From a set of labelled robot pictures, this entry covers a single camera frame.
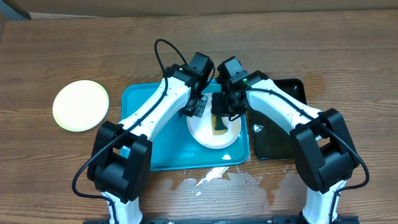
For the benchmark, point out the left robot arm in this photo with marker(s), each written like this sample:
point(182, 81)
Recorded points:
point(120, 161)

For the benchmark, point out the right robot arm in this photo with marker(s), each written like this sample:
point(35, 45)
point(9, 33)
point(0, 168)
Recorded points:
point(324, 153)

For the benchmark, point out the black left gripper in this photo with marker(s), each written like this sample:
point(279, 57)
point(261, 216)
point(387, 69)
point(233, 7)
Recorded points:
point(202, 102)

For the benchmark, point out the black tray with water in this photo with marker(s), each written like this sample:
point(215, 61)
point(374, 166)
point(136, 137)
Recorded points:
point(271, 142)

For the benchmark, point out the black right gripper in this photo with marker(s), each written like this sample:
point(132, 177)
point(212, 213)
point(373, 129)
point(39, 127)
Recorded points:
point(219, 101)

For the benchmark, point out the small white plate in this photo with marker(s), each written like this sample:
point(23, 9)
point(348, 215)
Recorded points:
point(203, 129)

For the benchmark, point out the blue plastic tray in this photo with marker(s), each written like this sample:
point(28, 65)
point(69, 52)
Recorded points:
point(174, 147)

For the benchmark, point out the green yellow sponge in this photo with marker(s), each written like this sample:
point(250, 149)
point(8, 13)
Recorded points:
point(218, 126)

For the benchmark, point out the yellow plate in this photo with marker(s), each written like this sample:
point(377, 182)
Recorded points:
point(80, 106)

